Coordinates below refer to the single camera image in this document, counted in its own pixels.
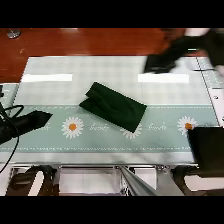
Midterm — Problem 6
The silver frame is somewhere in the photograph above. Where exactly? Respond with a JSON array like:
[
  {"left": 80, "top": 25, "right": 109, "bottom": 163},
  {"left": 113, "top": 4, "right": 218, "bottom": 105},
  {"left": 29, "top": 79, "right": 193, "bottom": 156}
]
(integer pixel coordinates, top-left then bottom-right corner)
[{"left": 0, "top": 56, "right": 224, "bottom": 197}]

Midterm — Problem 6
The small silver round object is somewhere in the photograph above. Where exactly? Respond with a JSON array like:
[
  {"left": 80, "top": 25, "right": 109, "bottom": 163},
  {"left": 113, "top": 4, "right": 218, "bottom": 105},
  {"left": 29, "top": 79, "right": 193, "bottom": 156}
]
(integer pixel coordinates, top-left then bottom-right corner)
[{"left": 6, "top": 28, "right": 22, "bottom": 40}]

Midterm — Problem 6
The black cable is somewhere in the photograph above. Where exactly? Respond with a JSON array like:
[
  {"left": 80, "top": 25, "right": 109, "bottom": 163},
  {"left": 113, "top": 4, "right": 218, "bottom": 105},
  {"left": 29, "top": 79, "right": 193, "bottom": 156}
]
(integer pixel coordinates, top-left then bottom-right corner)
[{"left": 0, "top": 104, "right": 25, "bottom": 174}]

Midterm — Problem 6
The dark green T-shirt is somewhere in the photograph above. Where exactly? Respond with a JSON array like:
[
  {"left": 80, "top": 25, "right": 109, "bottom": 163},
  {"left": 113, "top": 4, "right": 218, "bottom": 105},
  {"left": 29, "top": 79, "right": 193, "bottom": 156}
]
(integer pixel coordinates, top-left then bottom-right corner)
[{"left": 78, "top": 81, "right": 148, "bottom": 134}]

